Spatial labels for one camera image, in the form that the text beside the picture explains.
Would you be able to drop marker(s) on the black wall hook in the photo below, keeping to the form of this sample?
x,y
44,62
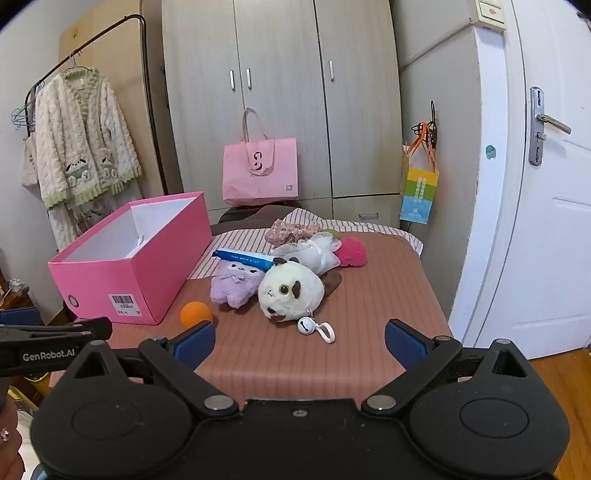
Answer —
x,y
432,113

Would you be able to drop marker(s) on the pink tote bag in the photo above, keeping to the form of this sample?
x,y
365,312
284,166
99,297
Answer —
x,y
261,175

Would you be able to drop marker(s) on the person's left hand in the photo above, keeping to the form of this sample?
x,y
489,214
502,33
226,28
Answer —
x,y
9,452

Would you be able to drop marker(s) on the grey wooden wardrobe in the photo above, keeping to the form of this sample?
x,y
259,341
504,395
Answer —
x,y
277,69

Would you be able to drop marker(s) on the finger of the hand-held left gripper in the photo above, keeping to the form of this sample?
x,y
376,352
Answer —
x,y
21,316
55,331

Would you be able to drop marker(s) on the black clothes rack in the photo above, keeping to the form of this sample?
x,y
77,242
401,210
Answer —
x,y
136,15

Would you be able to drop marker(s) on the round blue door sticker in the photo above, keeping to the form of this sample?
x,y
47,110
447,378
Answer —
x,y
490,152

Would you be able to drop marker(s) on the light wood cabinet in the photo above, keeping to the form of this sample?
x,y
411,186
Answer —
x,y
115,69

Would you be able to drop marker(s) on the pink floral scrunchie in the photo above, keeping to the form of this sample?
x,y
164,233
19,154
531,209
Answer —
x,y
286,230

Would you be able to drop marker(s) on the pink strawberry plush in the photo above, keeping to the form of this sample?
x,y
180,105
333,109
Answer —
x,y
353,253

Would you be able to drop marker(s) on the blue white wet wipes pack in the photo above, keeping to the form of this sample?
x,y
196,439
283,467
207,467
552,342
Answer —
x,y
240,257

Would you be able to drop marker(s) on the white door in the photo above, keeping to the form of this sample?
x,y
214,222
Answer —
x,y
554,254

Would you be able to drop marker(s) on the beige light switch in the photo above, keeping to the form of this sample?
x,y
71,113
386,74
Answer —
x,y
489,10

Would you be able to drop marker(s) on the white mesh bath pouf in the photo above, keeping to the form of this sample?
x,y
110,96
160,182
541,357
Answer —
x,y
314,254

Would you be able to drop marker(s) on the colourful paper bag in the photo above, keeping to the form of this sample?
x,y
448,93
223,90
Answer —
x,y
418,194

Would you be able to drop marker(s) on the cream canvas tote bag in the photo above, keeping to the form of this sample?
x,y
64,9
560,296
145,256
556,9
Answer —
x,y
28,161

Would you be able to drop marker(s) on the pink cardboard box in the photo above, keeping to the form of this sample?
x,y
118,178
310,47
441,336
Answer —
x,y
115,281

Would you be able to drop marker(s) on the black stool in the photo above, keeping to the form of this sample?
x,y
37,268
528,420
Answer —
x,y
230,214

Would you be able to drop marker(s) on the orange ball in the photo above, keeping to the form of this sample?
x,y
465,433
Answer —
x,y
194,314

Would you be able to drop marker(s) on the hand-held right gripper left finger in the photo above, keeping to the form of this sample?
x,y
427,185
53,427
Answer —
x,y
198,342

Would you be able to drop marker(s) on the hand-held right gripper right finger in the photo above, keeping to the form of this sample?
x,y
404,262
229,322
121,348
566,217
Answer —
x,y
406,345

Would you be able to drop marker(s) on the purple plush toy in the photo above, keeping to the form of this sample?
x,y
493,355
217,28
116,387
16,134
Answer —
x,y
233,286

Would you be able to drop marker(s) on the white bell charm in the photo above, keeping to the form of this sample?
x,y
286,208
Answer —
x,y
304,326

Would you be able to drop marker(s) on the white fleece robe green trim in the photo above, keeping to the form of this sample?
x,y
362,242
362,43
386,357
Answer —
x,y
78,138

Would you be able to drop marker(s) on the small brown soft item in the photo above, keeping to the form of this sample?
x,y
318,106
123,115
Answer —
x,y
331,280

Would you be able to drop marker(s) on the white panda plush toy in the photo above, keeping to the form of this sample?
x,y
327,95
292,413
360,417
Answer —
x,y
291,290

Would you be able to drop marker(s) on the wooden nightstand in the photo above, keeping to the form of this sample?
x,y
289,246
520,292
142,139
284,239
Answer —
x,y
18,300

